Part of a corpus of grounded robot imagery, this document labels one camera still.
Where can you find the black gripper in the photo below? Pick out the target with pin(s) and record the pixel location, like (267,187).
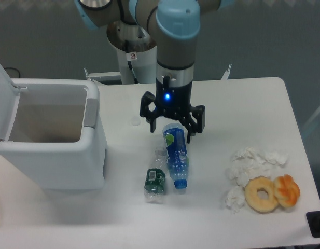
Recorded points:
(172,100)

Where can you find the blue plastic bottle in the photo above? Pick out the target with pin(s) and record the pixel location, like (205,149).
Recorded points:
(178,161)

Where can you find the clear bottle green label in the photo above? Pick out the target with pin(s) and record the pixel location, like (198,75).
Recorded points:
(154,186)

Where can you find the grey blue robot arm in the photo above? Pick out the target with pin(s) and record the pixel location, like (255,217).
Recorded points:
(174,27)

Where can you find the crumpled white tissue large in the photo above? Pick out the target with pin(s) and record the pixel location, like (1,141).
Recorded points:
(249,163)

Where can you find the crumpled white tissue small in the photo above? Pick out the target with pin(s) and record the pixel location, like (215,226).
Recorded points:
(235,199)

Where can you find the white trash bin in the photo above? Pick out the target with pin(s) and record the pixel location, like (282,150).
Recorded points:
(57,138)

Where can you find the orange glazed twisted bread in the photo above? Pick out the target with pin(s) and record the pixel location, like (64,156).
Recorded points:
(286,191)

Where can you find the white bin lid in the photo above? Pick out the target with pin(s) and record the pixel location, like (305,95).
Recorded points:
(9,100)

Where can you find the black device at edge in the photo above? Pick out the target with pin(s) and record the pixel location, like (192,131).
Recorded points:
(313,219)

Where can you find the white table bracket right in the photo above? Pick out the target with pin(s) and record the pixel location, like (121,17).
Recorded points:
(227,73)

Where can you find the white base frame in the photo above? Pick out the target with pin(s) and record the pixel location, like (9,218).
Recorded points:
(108,78)

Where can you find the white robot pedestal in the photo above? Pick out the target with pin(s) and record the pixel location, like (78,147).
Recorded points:
(136,52)

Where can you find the plain ring donut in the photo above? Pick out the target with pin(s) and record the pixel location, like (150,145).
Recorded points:
(259,195)

